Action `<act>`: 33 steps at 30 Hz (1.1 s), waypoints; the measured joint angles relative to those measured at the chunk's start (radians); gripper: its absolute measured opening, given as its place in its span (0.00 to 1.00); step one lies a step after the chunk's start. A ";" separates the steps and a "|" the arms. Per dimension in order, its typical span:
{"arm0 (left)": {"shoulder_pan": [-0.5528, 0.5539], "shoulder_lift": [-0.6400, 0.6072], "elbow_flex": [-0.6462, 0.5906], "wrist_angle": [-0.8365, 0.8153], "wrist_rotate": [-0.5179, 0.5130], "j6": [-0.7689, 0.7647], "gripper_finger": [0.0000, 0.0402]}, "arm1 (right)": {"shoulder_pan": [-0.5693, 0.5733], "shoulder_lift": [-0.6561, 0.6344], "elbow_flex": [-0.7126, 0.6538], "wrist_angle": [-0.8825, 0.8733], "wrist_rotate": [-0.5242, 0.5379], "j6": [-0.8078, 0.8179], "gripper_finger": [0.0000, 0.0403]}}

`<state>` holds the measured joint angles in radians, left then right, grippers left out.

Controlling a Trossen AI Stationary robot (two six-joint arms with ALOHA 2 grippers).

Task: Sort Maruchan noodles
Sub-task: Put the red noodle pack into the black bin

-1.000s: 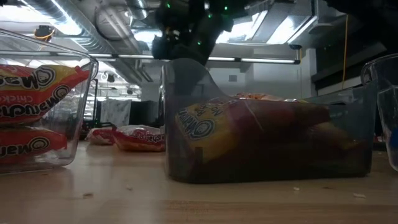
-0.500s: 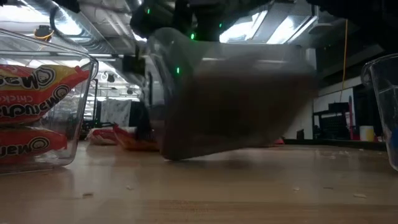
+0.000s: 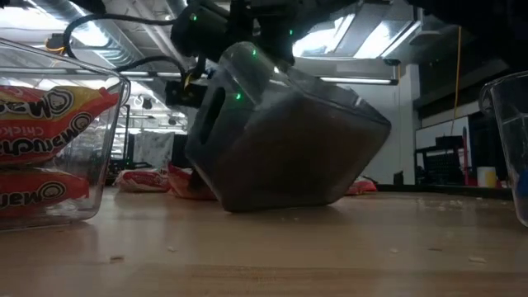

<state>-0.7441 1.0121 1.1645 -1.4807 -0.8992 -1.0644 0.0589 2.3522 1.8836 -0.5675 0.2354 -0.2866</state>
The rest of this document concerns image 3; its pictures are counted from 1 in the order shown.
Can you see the white cloth cover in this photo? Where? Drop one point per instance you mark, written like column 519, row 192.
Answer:
column 152, row 148

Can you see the blue Maruchan noodle pack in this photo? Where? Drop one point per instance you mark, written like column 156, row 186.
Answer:
column 523, row 183

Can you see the bright ceiling light panel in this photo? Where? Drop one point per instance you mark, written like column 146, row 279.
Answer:
column 371, row 39

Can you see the clear plastic bin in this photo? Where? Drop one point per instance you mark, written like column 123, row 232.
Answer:
column 111, row 144
column 507, row 136

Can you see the smoky grey plastic bin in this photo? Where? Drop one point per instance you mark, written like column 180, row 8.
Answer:
column 288, row 156

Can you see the yellow and white bucket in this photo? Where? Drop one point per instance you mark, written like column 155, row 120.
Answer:
column 487, row 177

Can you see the orange Maruchan noodle pack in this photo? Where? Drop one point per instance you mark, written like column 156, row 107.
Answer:
column 362, row 187
column 41, row 123

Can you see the red floor stand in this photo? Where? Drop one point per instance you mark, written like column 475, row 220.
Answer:
column 466, row 165

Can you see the red Maruchan noodle pack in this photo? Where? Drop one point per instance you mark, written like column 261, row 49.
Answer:
column 181, row 185
column 142, row 180

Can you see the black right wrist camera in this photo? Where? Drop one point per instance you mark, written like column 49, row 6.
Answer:
column 183, row 95

